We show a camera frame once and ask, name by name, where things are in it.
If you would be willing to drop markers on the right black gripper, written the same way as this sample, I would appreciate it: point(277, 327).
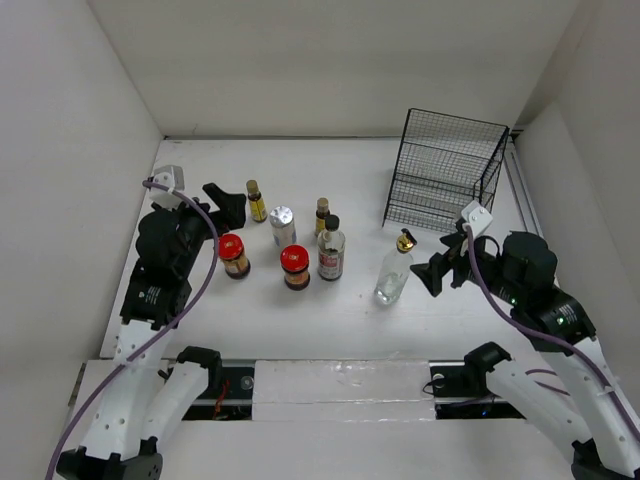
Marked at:
point(431, 272)

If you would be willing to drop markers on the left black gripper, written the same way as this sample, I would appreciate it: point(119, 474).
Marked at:
point(229, 204)

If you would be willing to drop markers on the small yellow label bottle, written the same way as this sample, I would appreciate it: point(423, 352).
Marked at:
point(322, 211)
point(256, 201)

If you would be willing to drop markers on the silver lid spice shaker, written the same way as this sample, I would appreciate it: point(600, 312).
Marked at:
point(282, 222)

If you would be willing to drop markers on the clear glass pourer bottle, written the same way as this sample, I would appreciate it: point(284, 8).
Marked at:
point(395, 269)

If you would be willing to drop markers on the red lid jar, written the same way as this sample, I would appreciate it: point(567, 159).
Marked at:
point(233, 256)
point(294, 260)

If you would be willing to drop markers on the black cap sauce bottle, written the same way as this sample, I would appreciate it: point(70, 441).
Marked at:
point(331, 247)

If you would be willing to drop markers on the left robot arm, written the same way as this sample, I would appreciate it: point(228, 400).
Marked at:
point(123, 427)

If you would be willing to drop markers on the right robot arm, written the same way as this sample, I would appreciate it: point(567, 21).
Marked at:
point(599, 437)

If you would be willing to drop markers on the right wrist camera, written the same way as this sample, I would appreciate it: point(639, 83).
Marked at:
point(477, 217)

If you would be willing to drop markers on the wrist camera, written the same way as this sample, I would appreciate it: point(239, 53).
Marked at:
point(172, 177)
point(477, 217)

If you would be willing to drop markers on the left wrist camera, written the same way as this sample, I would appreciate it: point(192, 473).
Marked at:
point(172, 177)

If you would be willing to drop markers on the black wire rack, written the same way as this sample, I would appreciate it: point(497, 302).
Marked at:
point(443, 163)

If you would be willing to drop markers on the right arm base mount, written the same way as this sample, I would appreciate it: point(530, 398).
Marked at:
point(458, 396)

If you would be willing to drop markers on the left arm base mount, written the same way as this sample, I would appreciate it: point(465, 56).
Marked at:
point(229, 395)

